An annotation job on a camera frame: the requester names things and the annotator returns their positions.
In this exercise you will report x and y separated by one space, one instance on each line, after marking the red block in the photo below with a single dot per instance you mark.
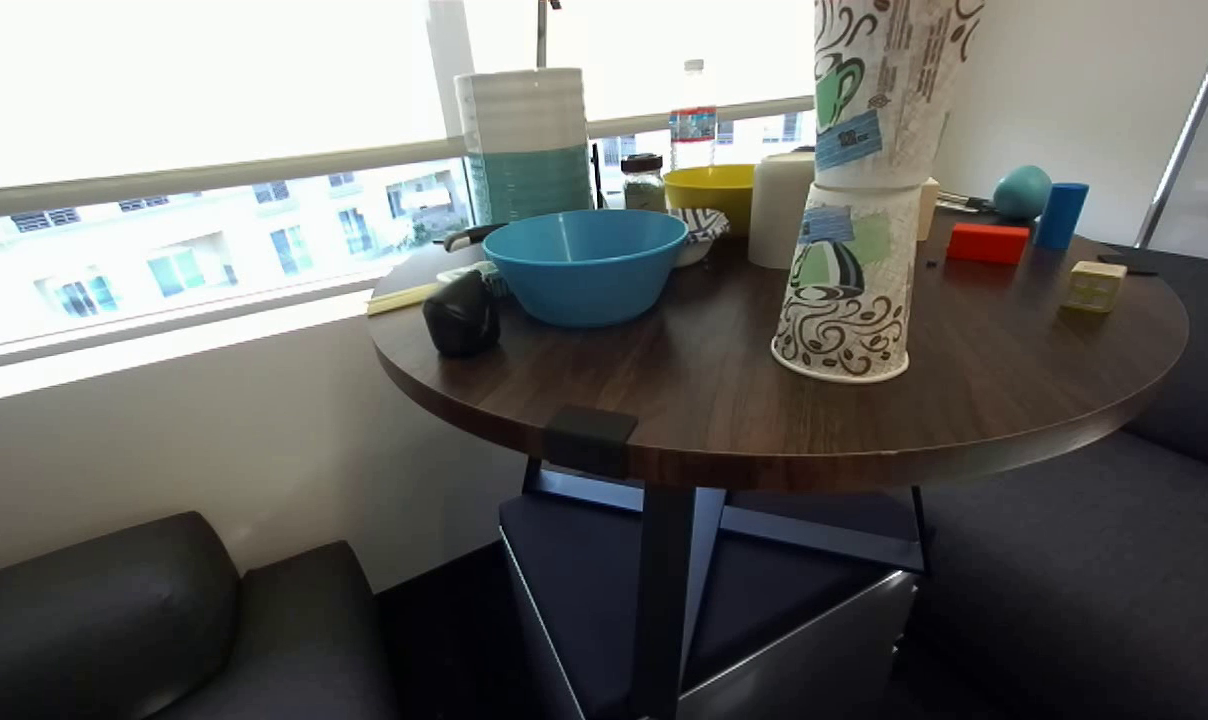
991 247

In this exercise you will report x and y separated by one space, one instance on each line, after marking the silver metal pole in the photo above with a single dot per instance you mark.
1198 106

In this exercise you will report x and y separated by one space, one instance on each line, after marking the yellow flat strip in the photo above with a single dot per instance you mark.
398 299

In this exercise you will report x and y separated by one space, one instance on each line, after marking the black rounded object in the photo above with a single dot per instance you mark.
461 318

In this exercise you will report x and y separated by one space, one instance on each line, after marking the clear plastic water bottle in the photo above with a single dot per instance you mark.
695 127

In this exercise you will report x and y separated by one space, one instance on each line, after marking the dark blue fabric sofa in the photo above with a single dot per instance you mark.
1099 560

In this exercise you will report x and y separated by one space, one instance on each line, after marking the blue cylinder block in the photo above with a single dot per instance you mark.
1067 223

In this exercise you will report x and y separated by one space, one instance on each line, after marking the blue plastic bowl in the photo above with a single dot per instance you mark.
584 275

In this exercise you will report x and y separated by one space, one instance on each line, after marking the white roller blind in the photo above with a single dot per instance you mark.
191 82
629 53

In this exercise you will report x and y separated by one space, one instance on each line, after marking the white ceramic mug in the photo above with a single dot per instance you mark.
780 215

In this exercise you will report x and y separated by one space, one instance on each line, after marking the black square pad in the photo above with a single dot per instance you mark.
591 427

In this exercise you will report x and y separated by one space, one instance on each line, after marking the yellow bowl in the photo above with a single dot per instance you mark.
708 192

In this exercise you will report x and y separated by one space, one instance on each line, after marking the white yellow cube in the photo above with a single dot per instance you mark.
1092 284

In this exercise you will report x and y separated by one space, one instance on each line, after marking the white teal stacked containers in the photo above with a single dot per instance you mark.
525 144

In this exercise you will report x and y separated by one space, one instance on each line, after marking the grey window frame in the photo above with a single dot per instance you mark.
450 82

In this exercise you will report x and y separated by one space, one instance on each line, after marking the white blue patterned paper bowl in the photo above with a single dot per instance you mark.
707 233

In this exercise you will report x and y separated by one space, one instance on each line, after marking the patterned paper cup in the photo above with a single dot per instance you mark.
844 295
896 94

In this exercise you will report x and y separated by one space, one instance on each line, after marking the light wooden box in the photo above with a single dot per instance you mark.
928 207

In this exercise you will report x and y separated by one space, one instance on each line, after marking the metal table leg frame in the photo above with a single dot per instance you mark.
666 585

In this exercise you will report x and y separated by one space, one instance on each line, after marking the black leather armchair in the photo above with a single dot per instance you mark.
124 627

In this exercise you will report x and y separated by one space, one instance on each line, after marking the teal plastic scoop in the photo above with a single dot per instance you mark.
1027 188

